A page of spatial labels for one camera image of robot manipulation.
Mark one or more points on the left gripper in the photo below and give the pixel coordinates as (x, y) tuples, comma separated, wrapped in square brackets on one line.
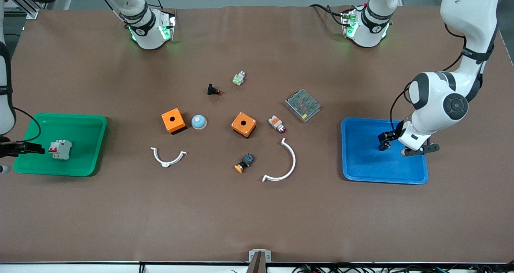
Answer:
[(391, 136)]

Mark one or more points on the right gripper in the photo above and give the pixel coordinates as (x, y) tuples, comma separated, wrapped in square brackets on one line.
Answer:
[(18, 148)]

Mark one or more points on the black cylindrical capacitor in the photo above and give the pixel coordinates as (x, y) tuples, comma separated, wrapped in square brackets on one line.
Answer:
[(384, 147)]

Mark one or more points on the white circuit breaker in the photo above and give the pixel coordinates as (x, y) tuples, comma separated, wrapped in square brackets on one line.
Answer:
[(62, 149)]

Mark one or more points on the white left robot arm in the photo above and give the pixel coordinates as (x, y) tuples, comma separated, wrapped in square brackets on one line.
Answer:
[(470, 8)]

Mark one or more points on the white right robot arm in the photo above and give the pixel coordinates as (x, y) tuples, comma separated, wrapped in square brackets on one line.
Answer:
[(140, 28)]

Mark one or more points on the blue plastic tray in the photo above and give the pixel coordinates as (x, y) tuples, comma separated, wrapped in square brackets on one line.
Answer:
[(361, 164)]

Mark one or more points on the green plastic tray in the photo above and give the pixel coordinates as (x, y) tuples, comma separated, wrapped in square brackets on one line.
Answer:
[(80, 144)]

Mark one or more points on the metal mesh power supply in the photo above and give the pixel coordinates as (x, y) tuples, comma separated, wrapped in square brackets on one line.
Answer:
[(303, 104)]

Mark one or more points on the large white semicircular clamp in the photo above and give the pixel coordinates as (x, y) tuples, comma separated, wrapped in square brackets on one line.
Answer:
[(294, 160)]

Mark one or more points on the red pilot lamp orange body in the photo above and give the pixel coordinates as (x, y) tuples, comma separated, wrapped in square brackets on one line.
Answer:
[(275, 122)]

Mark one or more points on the small white semicircular clamp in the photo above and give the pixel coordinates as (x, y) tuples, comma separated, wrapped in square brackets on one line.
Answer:
[(165, 164)]

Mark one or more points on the orange push button box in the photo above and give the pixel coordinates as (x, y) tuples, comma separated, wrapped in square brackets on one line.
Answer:
[(179, 123), (249, 124)]

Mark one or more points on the yellow mushroom push button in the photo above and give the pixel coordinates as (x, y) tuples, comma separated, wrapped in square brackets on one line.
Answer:
[(247, 159)]

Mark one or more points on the blue dome buzzer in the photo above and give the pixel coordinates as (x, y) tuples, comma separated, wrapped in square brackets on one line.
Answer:
[(199, 122)]

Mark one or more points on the aluminium frame profile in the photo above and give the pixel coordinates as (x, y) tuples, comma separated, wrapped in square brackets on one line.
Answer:
[(32, 11)]

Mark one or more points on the green white push button switch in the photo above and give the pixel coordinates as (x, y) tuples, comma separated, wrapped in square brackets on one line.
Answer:
[(239, 78)]

